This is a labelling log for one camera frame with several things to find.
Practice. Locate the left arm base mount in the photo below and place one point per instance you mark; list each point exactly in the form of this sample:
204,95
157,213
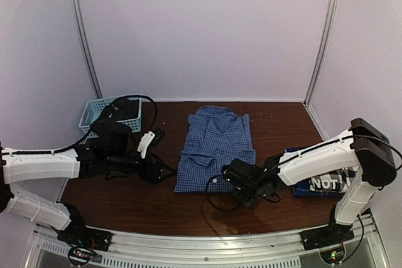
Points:
82,240

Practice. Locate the black garment in basket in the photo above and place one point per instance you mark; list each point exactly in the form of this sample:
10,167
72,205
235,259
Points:
120,110

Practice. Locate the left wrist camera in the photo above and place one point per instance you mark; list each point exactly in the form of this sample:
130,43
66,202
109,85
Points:
150,139

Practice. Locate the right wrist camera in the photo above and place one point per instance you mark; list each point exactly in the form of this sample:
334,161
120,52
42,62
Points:
228,174

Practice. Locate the light blue plastic basket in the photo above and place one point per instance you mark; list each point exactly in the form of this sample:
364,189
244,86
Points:
93,108

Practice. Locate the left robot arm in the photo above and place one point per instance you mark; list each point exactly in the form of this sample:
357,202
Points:
111,150

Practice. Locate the front aluminium rail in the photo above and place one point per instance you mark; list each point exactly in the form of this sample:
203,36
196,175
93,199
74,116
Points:
277,249

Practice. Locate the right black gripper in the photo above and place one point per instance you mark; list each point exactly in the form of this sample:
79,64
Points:
246,201

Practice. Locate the aluminium frame post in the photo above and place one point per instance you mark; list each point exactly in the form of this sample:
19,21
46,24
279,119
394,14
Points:
322,49
85,47

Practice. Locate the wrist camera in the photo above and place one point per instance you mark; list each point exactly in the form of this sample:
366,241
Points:
150,139
228,174

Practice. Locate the blue small-check shirt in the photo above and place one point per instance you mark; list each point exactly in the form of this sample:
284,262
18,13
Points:
216,136

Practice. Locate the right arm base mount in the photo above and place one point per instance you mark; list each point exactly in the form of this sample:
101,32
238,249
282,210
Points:
330,239

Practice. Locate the right aluminium frame post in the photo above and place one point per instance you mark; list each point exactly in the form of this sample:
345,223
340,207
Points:
322,49

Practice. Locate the black white plaid shirt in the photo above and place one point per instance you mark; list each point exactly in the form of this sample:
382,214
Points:
337,181

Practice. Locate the left aluminium frame post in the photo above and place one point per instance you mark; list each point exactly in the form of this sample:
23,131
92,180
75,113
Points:
85,47

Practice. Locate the blue plaid folded shirt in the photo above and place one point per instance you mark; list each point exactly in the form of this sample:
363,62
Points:
302,189

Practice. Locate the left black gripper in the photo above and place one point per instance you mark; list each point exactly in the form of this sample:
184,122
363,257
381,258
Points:
153,177

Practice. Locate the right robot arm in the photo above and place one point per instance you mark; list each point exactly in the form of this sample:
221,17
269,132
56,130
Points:
361,146

